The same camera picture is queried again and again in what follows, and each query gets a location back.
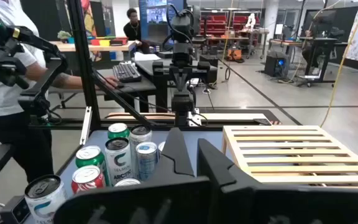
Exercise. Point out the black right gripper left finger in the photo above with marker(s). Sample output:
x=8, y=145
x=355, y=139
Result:
x=154, y=202

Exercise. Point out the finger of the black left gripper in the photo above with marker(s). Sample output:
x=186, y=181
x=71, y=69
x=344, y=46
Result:
x=174, y=81
x=186, y=81

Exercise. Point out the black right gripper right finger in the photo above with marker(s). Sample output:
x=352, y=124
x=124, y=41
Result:
x=275, y=205

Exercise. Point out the white Celsius can yellow band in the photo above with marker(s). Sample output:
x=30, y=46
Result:
x=140, y=137

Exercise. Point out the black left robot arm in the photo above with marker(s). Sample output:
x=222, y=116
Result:
x=181, y=26

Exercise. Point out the wooden slatted shelf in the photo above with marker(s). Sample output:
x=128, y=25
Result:
x=306, y=179

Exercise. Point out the white paper sheet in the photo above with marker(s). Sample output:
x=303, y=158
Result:
x=146, y=56

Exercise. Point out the small silver blue can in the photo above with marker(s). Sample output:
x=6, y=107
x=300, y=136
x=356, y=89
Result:
x=146, y=161
x=126, y=182
x=161, y=149

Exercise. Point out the black keyboard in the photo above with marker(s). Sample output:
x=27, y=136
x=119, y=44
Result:
x=126, y=73

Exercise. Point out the white Celsius can blue band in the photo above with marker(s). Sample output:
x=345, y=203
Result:
x=118, y=165
x=43, y=202

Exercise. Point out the blue display screen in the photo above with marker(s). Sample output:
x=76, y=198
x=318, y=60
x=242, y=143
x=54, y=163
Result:
x=154, y=18

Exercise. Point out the orange machine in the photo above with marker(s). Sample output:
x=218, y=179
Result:
x=234, y=54

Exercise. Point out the red bin shelving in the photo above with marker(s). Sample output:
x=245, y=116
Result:
x=216, y=26

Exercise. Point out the blue-grey table mat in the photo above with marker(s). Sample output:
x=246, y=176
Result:
x=216, y=137

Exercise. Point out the red cola can dark figure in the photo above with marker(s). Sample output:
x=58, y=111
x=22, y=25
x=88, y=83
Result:
x=87, y=183

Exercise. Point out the wooden table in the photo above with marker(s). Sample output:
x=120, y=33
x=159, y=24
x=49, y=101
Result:
x=82, y=47

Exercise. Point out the white robot figure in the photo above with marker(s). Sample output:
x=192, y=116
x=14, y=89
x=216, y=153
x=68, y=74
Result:
x=250, y=20

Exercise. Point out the black hazard-striped floor mat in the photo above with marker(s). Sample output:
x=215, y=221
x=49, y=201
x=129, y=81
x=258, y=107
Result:
x=278, y=116

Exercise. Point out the black computer tower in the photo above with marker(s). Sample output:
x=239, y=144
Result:
x=277, y=63

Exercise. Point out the colourful poster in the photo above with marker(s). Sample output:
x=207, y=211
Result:
x=87, y=18

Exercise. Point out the potted plant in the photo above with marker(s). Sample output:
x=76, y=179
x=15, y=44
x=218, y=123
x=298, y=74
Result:
x=64, y=35

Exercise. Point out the black standing desk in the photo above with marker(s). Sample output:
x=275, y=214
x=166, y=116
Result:
x=320, y=59

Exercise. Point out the black partition panel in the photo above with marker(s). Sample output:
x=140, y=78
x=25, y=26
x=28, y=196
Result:
x=348, y=21

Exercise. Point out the black table-level camera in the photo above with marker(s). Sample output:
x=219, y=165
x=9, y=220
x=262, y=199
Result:
x=14, y=211

